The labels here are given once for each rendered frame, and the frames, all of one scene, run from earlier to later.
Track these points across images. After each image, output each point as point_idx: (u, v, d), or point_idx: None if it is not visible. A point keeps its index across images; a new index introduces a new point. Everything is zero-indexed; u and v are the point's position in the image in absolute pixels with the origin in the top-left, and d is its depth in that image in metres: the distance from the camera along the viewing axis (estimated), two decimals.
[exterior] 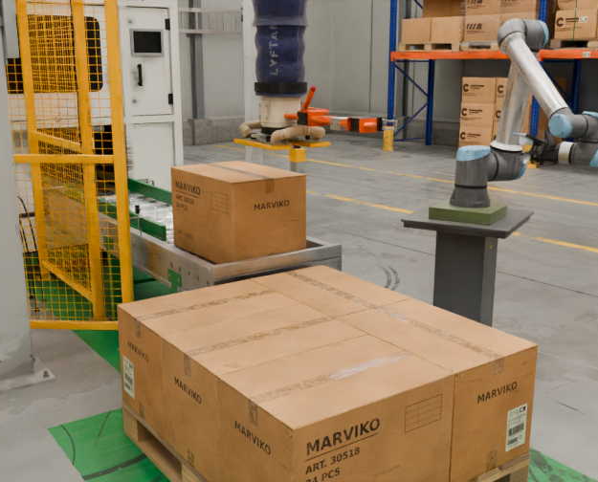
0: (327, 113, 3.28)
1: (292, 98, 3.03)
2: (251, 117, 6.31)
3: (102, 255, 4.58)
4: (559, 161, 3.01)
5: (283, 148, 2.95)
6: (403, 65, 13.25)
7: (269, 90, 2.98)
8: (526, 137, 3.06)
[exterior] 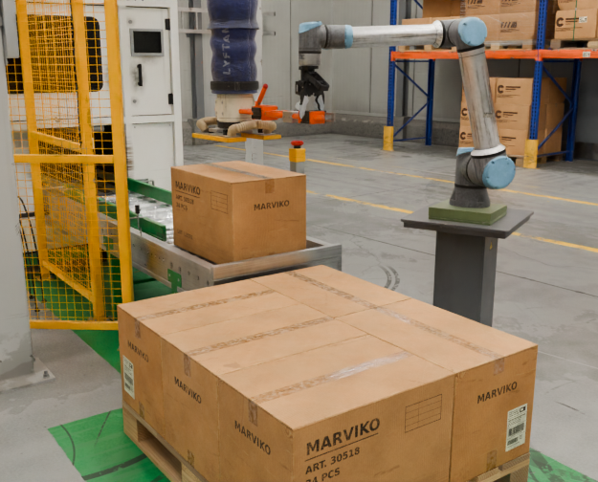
0: None
1: (246, 96, 3.34)
2: None
3: (102, 255, 4.58)
4: None
5: (239, 141, 3.26)
6: (403, 65, 13.25)
7: (225, 88, 3.29)
8: (321, 102, 2.98)
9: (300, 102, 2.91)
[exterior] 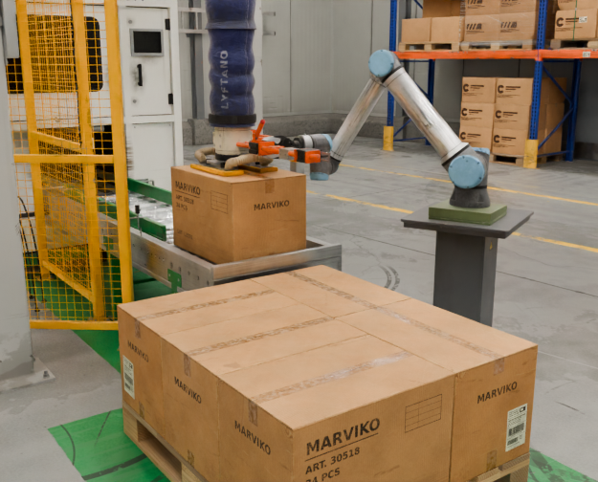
0: None
1: (243, 129, 3.39)
2: None
3: (102, 255, 4.58)
4: None
5: (236, 174, 3.31)
6: (403, 65, 13.25)
7: (223, 121, 3.33)
8: (273, 157, 3.30)
9: (274, 136, 3.27)
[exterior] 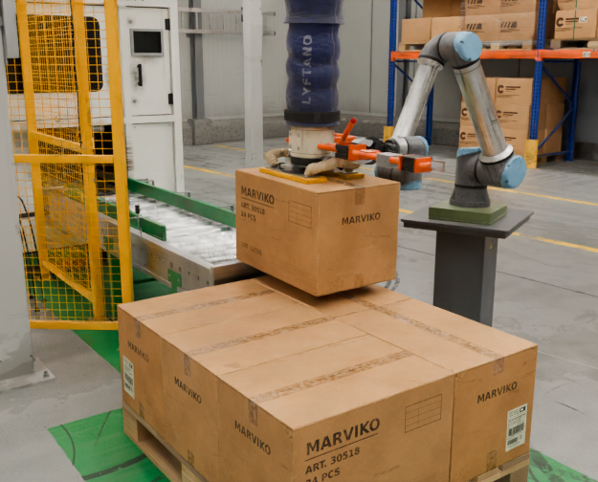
0: (355, 140, 3.14)
1: (325, 128, 2.87)
2: (251, 117, 6.31)
3: (102, 255, 4.58)
4: None
5: (319, 182, 2.80)
6: (403, 65, 13.25)
7: (303, 120, 2.82)
8: (363, 163, 2.78)
9: (365, 138, 2.75)
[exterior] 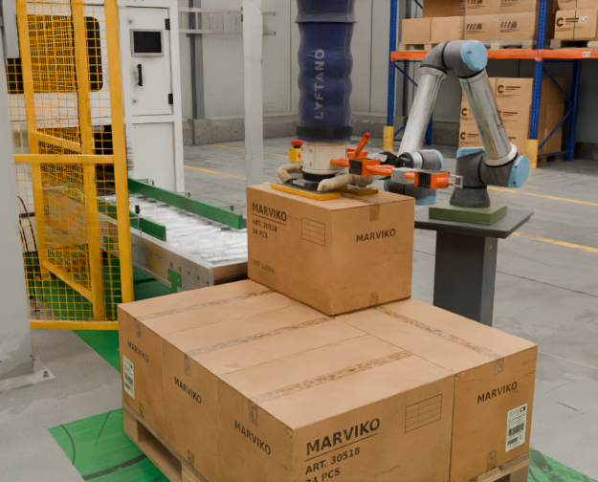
0: (367, 155, 3.08)
1: (339, 143, 2.82)
2: (251, 117, 6.31)
3: (102, 255, 4.58)
4: None
5: (332, 198, 2.75)
6: (403, 65, 13.25)
7: (316, 135, 2.77)
8: (377, 178, 2.72)
9: (379, 153, 2.70)
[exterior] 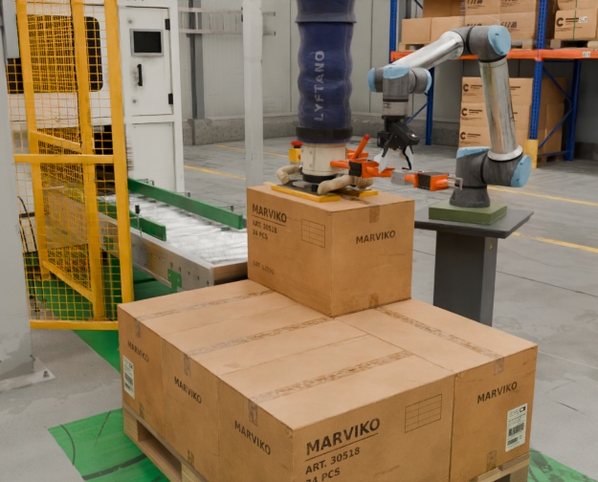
0: (367, 156, 3.08)
1: (339, 145, 2.82)
2: (251, 117, 6.31)
3: (102, 255, 4.58)
4: None
5: (332, 200, 2.75)
6: None
7: (316, 137, 2.77)
8: (409, 152, 2.60)
9: (383, 155, 2.53)
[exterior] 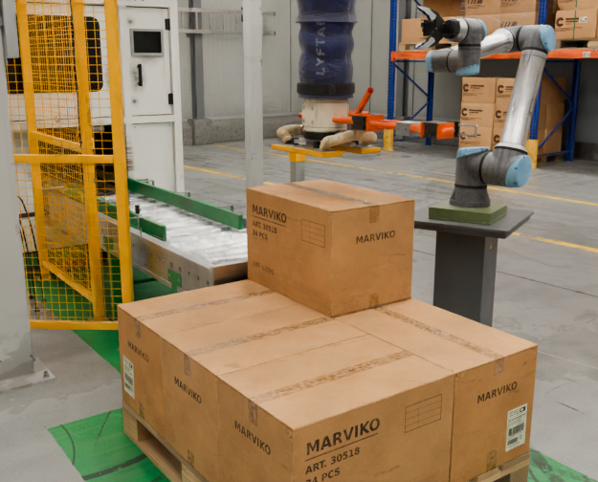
0: None
1: (341, 101, 2.78)
2: (251, 117, 6.31)
3: (102, 255, 4.58)
4: None
5: (335, 155, 2.71)
6: (403, 65, 13.25)
7: (318, 92, 2.73)
8: (427, 46, 2.75)
9: (430, 10, 2.71)
